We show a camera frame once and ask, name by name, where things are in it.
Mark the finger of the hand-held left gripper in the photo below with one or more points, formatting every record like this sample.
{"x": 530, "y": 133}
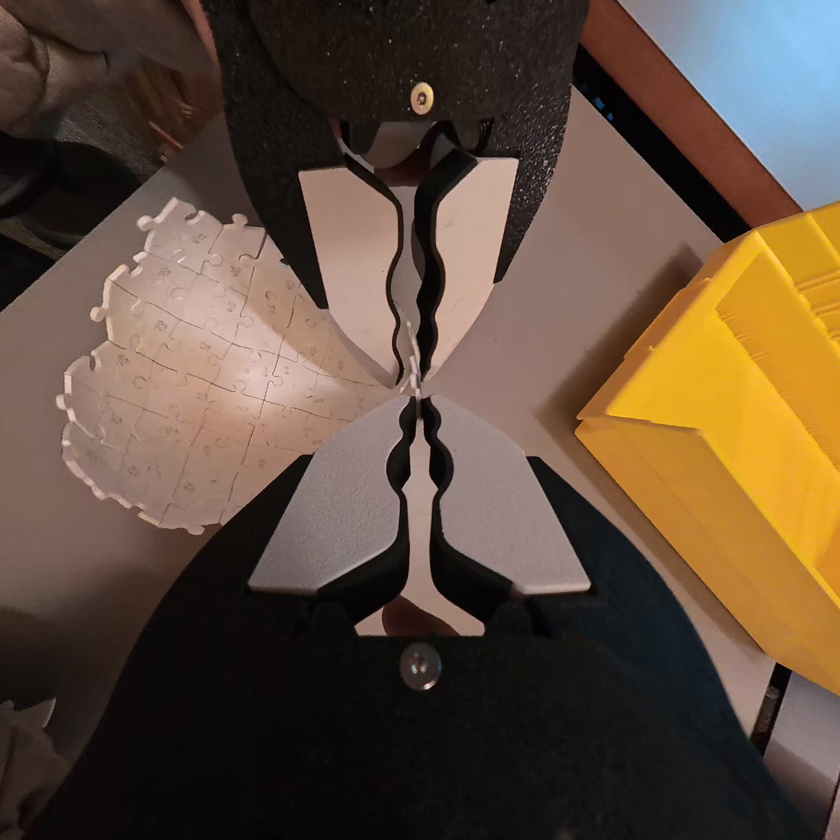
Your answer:
{"x": 354, "y": 249}
{"x": 472, "y": 236}

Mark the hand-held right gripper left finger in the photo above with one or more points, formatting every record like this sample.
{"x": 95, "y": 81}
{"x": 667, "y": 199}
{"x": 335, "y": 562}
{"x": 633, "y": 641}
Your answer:
{"x": 328, "y": 518}

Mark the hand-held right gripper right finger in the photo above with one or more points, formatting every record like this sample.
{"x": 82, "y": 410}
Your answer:
{"x": 505, "y": 518}

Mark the curved jigsaw puzzle piece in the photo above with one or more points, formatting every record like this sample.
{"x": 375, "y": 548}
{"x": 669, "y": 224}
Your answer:
{"x": 413, "y": 364}

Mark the partly built puzzle ball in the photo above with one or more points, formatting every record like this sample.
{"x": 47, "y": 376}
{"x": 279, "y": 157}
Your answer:
{"x": 197, "y": 394}

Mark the person's right hand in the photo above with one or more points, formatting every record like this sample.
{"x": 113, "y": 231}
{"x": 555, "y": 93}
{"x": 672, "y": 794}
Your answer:
{"x": 413, "y": 620}

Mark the wooden pillar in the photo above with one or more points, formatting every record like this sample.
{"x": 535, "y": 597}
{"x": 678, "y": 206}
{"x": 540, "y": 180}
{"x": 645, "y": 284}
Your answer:
{"x": 177, "y": 111}

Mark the yellow plastic bin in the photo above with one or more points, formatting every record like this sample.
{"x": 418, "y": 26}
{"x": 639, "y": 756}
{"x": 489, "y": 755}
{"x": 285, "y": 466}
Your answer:
{"x": 722, "y": 426}

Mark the black chair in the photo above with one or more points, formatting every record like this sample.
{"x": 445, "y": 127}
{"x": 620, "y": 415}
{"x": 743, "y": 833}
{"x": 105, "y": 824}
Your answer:
{"x": 65, "y": 210}

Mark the wood-edged grey table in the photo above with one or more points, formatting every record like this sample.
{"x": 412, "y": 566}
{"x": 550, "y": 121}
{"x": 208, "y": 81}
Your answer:
{"x": 754, "y": 85}

